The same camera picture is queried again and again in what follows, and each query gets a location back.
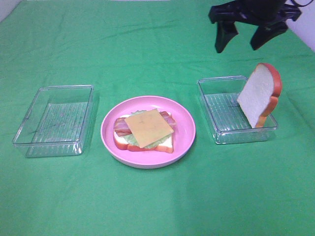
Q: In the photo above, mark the toy bread slice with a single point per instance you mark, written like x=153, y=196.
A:
x=125, y=140
x=260, y=94

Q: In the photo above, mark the green tablecloth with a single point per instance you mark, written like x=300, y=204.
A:
x=128, y=49

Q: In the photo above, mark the pink round plate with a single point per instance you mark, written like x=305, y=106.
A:
x=183, y=137

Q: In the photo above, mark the green toy lettuce leaf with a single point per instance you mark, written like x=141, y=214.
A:
x=131, y=140

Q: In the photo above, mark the right clear plastic tray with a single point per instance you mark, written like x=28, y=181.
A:
x=226, y=120

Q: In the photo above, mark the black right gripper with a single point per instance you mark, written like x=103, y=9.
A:
x=254, y=12

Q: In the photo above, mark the yellow toy cheese slice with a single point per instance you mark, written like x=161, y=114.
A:
x=148, y=126

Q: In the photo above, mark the clear plastic tray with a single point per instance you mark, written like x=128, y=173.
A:
x=57, y=122
x=226, y=120

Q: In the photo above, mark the left clear plastic tray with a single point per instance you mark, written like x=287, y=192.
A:
x=57, y=122

